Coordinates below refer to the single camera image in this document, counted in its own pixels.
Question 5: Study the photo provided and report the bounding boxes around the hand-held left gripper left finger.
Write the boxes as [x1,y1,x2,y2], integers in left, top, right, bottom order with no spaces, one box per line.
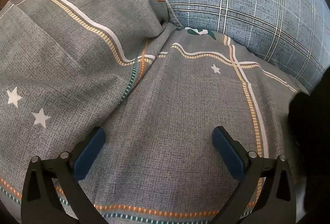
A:
[21,126,109,224]

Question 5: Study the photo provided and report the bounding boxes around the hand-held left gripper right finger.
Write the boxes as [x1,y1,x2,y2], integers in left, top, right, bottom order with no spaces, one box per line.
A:
[209,125,297,224]

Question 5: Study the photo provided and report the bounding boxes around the grey printed bedsheet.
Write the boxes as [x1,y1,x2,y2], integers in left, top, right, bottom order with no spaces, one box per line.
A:
[0,26,310,224]

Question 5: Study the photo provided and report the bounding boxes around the grey printed quilt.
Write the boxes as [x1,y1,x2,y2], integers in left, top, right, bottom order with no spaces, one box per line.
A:
[0,0,179,132]

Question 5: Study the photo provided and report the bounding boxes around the black pants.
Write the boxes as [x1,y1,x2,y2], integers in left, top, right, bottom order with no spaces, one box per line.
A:
[288,91,328,152]

